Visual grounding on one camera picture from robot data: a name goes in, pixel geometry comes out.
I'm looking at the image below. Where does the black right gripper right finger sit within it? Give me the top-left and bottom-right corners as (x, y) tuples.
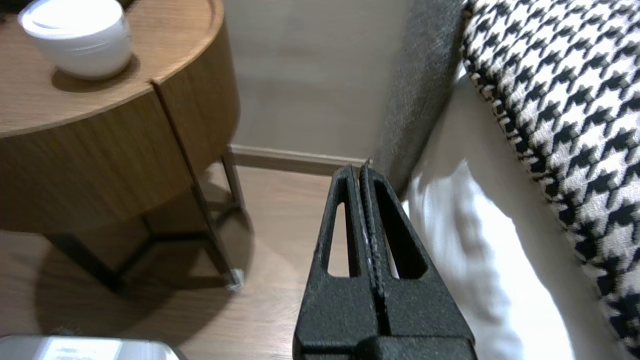
(359, 159), (478, 360)

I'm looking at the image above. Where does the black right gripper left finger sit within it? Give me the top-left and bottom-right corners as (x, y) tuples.
(292, 165), (387, 360)

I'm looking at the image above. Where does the round wooden nightstand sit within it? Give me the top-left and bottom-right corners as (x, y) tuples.
(0, 82), (195, 235)

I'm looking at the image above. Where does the white round puck device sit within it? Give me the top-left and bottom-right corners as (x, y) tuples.
(17, 0), (134, 81)

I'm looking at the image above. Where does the white black robot base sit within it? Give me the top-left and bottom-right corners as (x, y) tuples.
(0, 334), (190, 360)

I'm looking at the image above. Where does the white bed sheet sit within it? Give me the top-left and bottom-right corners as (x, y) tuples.
(400, 65), (628, 360)

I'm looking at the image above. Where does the grey fabric headboard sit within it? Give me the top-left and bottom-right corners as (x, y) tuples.
(372, 0), (470, 197)

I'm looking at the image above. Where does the black white houndstooth pillow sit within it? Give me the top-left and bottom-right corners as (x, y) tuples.
(459, 0), (640, 360)

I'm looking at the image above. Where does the round wooden side table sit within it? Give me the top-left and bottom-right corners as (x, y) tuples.
(0, 0), (247, 293)

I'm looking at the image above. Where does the grey wall baseboard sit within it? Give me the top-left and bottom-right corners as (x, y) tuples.
(229, 144), (375, 177)

